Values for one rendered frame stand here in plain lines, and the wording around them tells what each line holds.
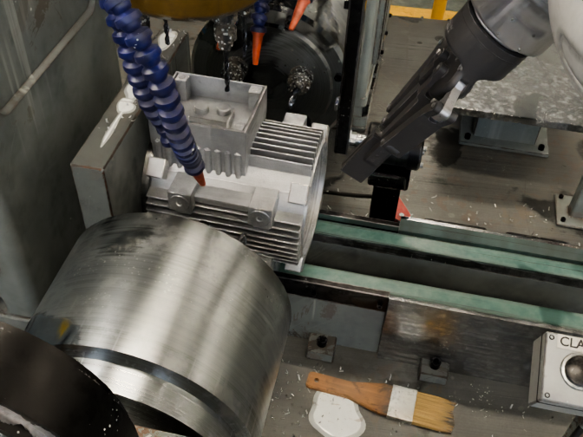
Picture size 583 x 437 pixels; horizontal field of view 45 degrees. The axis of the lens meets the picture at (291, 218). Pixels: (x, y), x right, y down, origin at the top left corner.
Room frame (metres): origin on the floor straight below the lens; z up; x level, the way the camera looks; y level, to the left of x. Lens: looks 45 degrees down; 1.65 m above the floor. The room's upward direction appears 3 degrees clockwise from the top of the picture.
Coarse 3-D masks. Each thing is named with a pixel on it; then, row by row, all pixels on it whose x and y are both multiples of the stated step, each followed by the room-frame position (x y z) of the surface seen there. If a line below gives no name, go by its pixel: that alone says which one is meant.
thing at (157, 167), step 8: (320, 128) 0.73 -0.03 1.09; (328, 128) 0.74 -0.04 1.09; (152, 160) 0.65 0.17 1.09; (160, 160) 0.65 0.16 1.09; (152, 168) 0.64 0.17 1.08; (160, 168) 0.64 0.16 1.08; (152, 176) 0.64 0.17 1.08; (160, 176) 0.64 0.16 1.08; (296, 184) 0.62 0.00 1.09; (296, 192) 0.61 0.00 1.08; (304, 192) 0.61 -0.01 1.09; (288, 200) 0.61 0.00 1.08; (296, 200) 0.61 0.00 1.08; (304, 200) 0.61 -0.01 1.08; (320, 208) 0.73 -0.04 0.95; (288, 264) 0.61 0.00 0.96
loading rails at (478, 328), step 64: (320, 256) 0.71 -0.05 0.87; (384, 256) 0.69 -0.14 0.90; (448, 256) 0.68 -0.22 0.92; (512, 256) 0.68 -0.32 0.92; (576, 256) 0.68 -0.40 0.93; (320, 320) 0.60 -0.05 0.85; (384, 320) 0.59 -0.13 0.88; (448, 320) 0.57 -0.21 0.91; (512, 320) 0.56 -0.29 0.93; (576, 320) 0.57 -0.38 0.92
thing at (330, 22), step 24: (288, 0) 0.93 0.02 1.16; (336, 0) 0.99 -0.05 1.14; (240, 24) 0.91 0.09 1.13; (288, 24) 0.90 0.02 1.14; (312, 24) 0.90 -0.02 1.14; (336, 24) 0.93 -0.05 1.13; (240, 48) 0.91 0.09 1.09; (264, 48) 0.90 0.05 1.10; (288, 48) 0.90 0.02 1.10; (312, 48) 0.89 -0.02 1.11; (336, 48) 0.89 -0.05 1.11; (192, 72) 0.93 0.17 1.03; (216, 72) 0.92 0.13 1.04; (240, 72) 0.88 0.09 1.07; (264, 72) 0.90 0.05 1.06; (288, 72) 0.90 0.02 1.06; (312, 72) 0.89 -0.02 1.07; (336, 72) 0.89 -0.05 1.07; (288, 96) 0.90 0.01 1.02; (312, 96) 0.89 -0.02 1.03; (336, 96) 0.89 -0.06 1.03; (312, 120) 0.89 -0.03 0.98; (336, 120) 0.89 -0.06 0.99
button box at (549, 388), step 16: (544, 336) 0.43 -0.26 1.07; (560, 336) 0.43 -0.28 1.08; (576, 336) 0.43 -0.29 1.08; (544, 352) 0.41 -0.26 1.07; (560, 352) 0.41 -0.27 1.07; (576, 352) 0.41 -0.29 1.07; (544, 368) 0.40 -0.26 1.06; (560, 368) 0.40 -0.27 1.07; (544, 384) 0.38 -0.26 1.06; (560, 384) 0.38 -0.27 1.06; (528, 400) 0.39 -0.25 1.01; (544, 400) 0.37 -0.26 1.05; (560, 400) 0.37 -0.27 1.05; (576, 400) 0.37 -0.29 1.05
